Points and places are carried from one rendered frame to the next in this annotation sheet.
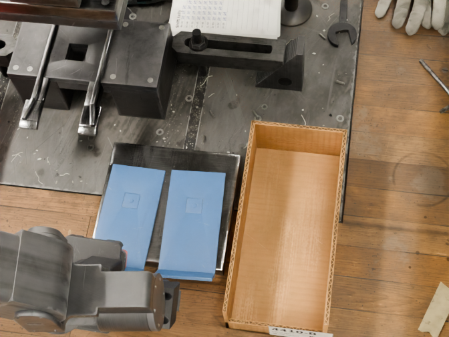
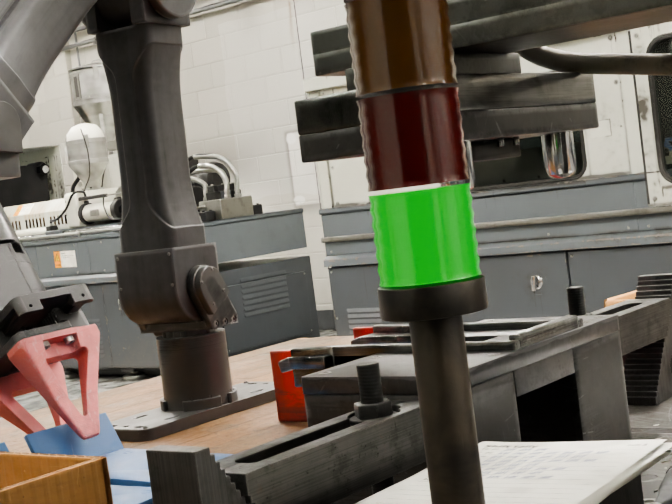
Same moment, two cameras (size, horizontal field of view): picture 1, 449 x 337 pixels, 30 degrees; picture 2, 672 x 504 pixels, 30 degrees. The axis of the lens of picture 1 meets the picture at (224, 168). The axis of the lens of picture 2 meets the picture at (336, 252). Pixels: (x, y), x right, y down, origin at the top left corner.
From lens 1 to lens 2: 1.31 m
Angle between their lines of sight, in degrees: 97
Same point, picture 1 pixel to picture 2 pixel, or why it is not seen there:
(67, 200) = not seen: hidden behind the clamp
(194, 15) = (502, 457)
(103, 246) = (31, 297)
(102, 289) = not seen: outside the picture
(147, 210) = (134, 474)
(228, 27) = (418, 483)
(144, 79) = (334, 370)
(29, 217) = not seen: hidden behind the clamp
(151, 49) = (398, 370)
